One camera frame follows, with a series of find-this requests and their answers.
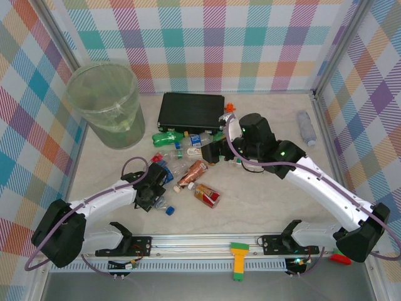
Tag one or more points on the orange plastic toy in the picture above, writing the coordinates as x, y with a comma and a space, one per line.
230, 107

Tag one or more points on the black hard case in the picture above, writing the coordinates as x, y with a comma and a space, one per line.
188, 109

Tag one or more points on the crushed clear bottle green label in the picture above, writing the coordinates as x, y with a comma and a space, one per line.
238, 161

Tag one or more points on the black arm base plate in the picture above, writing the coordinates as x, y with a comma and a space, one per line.
142, 243
272, 243

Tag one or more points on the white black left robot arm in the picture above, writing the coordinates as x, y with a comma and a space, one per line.
103, 197

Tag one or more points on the brown red yellow bottle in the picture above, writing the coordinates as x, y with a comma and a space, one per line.
206, 196

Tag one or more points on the aluminium mounting rail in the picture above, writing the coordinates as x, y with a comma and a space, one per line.
194, 246

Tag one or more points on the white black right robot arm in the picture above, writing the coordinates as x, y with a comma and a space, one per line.
329, 194

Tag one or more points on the crushed clear bottle blue cap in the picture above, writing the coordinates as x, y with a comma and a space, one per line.
170, 210

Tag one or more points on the copper brown plastic bottle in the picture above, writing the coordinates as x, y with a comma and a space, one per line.
194, 172

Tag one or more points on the clear bottle blue white label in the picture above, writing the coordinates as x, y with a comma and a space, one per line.
195, 140

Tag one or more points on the clear bottle red blue label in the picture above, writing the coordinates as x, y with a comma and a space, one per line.
161, 162

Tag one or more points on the yellow green toy block stack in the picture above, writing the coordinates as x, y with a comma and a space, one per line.
239, 260

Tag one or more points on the small black electronics connector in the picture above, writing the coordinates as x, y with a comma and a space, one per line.
297, 261
131, 265

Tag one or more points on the aluminium frame post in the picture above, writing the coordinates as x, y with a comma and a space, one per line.
341, 47
59, 34

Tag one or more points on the clear plastic water bottle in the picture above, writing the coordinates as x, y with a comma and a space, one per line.
306, 128

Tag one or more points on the clear plastic bin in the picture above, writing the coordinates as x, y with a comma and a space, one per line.
116, 138

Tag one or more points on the red green toy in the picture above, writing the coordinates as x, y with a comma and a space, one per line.
341, 260

